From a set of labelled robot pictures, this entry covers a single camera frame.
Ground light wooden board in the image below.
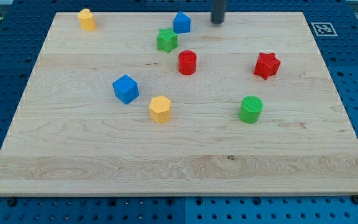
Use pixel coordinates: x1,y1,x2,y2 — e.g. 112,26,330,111
0,12,358,197

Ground white fiducial marker tag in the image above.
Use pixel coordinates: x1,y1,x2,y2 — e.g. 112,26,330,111
311,22,337,37

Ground blue cube block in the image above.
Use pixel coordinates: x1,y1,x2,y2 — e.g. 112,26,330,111
112,75,139,105

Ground yellow hexagon block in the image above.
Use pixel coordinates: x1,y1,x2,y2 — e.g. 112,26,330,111
149,95,171,123

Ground blue pentagon block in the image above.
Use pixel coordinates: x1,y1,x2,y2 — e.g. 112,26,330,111
173,11,191,34

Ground red cylinder block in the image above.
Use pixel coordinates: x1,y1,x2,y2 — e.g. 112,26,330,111
178,50,197,75

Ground green cylinder block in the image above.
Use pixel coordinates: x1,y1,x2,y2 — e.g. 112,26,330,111
238,96,264,124

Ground yellow heart block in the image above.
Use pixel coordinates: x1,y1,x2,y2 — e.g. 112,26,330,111
77,8,97,31

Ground red star block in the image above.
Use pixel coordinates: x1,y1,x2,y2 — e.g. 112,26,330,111
254,52,281,80

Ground green star block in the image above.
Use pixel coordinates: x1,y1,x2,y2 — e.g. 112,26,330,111
157,27,178,53

